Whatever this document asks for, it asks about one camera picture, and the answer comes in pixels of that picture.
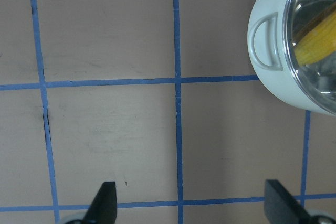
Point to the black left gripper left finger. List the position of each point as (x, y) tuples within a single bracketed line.
[(103, 208)]

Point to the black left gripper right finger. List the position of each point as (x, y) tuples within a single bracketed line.
[(280, 206)]

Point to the glass pot lid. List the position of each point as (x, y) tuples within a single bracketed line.
[(315, 81)]

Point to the yellow corn cob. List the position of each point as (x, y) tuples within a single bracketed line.
[(318, 42)]

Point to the pale green cooking pot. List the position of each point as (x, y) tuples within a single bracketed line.
[(268, 54)]

